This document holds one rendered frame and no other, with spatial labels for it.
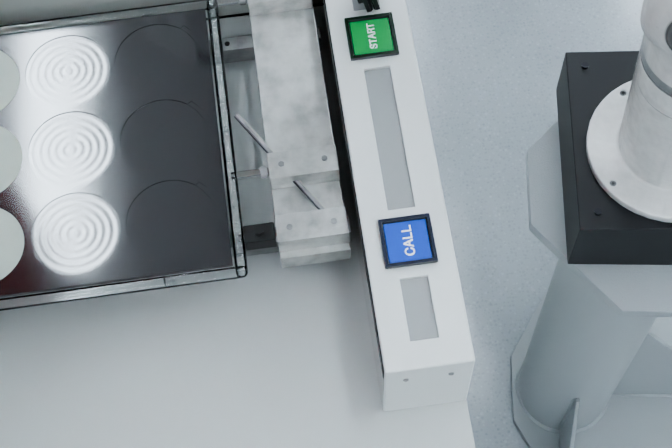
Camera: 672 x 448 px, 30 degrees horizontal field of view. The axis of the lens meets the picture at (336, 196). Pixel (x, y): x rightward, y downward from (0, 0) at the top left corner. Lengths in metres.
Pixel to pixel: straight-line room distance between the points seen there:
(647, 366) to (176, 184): 1.00
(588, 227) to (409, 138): 0.22
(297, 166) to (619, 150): 0.36
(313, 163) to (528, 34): 1.25
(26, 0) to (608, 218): 0.75
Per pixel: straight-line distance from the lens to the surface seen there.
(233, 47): 1.59
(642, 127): 1.36
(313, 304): 1.46
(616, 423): 2.29
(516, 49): 2.60
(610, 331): 1.79
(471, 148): 2.48
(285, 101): 1.51
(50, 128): 1.52
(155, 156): 1.47
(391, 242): 1.33
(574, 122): 1.47
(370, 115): 1.40
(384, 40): 1.45
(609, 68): 1.52
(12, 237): 1.46
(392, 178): 1.37
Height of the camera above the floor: 2.18
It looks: 64 degrees down
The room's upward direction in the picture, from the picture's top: 4 degrees counter-clockwise
